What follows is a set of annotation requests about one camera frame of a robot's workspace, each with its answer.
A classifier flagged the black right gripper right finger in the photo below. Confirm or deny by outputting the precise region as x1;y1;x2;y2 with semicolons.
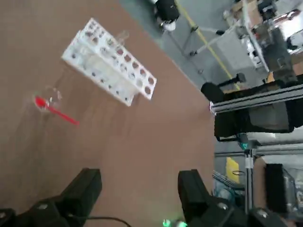
177;169;287;227

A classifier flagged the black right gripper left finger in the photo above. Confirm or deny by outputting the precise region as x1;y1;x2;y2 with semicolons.
0;167;103;227

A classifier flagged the red plastic spoon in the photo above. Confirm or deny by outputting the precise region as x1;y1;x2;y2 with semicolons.
34;96;80;126

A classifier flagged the small glass beaker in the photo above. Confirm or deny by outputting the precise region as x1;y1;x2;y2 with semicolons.
33;85;63;114

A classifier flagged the white test tube rack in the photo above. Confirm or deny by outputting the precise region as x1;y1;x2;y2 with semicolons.
61;17;157;107

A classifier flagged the glass test tube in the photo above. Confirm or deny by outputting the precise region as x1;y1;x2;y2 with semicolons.
115;30;130;52

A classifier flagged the black frame cart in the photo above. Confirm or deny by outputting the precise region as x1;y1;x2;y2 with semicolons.
208;84;303;142

